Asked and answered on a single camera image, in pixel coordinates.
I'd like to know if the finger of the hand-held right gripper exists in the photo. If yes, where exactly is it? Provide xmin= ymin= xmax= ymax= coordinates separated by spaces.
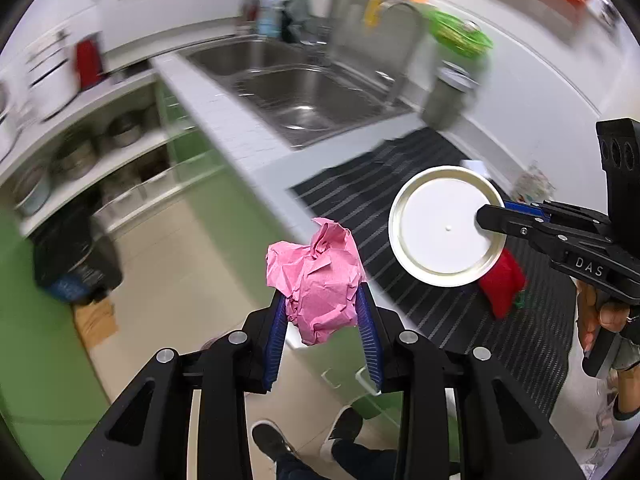
xmin=504 ymin=200 xmax=609 ymax=227
xmin=475 ymin=204 xmax=615 ymax=262

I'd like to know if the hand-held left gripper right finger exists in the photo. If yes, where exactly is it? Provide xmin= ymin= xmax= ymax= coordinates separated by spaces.
xmin=356 ymin=282 xmax=586 ymax=480

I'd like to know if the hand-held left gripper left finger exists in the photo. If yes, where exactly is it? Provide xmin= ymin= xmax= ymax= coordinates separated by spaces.
xmin=62 ymin=287 xmax=292 ymax=480

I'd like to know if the pink paper ball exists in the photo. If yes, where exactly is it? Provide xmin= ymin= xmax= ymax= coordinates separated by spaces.
xmin=265 ymin=217 xmax=367 ymax=346

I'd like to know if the white round plate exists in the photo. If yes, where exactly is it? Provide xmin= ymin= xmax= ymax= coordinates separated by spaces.
xmin=388 ymin=166 xmax=507 ymax=288

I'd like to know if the person's right forearm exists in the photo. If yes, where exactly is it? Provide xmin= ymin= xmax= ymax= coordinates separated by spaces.
xmin=612 ymin=345 xmax=640 ymax=428

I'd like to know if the person's right hand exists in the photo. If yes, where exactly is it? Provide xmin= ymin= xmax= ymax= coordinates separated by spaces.
xmin=575 ymin=280 xmax=633 ymax=356

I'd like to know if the patterned clear packet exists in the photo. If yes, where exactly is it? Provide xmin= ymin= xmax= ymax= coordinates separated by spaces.
xmin=512 ymin=162 xmax=556 ymax=206

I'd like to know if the red snack packet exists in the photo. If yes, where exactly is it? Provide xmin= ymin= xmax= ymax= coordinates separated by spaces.
xmin=477 ymin=249 xmax=528 ymax=321

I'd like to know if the white paper piece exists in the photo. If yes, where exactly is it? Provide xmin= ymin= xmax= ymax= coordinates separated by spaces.
xmin=460 ymin=159 xmax=493 ymax=181

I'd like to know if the black sneaker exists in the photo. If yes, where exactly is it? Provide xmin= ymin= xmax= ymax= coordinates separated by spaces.
xmin=320 ymin=406 xmax=364 ymax=463
xmin=251 ymin=420 xmax=296 ymax=463

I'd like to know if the person's right leg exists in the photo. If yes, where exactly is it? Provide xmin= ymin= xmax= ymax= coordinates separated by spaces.
xmin=332 ymin=440 xmax=401 ymax=480

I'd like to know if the person's leg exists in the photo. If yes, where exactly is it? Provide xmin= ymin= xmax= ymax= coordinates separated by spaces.
xmin=332 ymin=440 xmax=401 ymax=480
xmin=275 ymin=452 xmax=323 ymax=480

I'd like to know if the person's left leg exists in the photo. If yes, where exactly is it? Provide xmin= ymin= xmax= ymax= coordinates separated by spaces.
xmin=275 ymin=452 xmax=323 ymax=480

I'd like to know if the metal canister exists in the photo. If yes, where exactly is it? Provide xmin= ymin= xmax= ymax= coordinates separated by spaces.
xmin=420 ymin=62 xmax=481 ymax=131

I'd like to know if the black striped mat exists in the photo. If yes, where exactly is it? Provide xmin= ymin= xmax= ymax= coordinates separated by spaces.
xmin=290 ymin=127 xmax=576 ymax=418

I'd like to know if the brown cardboard sheet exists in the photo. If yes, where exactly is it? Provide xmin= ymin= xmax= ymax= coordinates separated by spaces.
xmin=72 ymin=297 xmax=121 ymax=348

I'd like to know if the white storage box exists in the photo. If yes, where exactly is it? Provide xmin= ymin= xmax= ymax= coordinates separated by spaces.
xmin=95 ymin=187 xmax=146 ymax=226
xmin=140 ymin=167 xmax=181 ymax=201

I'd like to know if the green plastic basket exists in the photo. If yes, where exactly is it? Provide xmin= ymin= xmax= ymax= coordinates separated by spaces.
xmin=425 ymin=7 xmax=493 ymax=58

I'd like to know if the black and blue waste bin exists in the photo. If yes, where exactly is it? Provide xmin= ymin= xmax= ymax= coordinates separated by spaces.
xmin=32 ymin=205 xmax=123 ymax=306

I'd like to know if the green stove counter cabinet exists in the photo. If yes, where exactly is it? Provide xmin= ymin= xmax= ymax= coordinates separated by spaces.
xmin=0 ymin=207 xmax=116 ymax=480

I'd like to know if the stainless steel double sink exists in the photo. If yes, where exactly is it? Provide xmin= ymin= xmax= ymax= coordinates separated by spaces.
xmin=185 ymin=37 xmax=416 ymax=151

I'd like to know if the stainless steel steamer pot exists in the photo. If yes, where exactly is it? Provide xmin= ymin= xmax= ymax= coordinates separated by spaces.
xmin=52 ymin=137 xmax=98 ymax=181

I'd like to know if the metal basin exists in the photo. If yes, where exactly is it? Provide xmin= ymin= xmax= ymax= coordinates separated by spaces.
xmin=12 ymin=165 xmax=53 ymax=216

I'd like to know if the white open shelf unit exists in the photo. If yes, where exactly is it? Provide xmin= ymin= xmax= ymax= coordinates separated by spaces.
xmin=0 ymin=70 xmax=183 ymax=241

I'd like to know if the blue bottle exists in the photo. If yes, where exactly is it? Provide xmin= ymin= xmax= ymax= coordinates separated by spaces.
xmin=255 ymin=0 xmax=283 ymax=38

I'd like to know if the red container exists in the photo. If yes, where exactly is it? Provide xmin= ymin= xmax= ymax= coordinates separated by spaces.
xmin=75 ymin=37 xmax=103 ymax=91

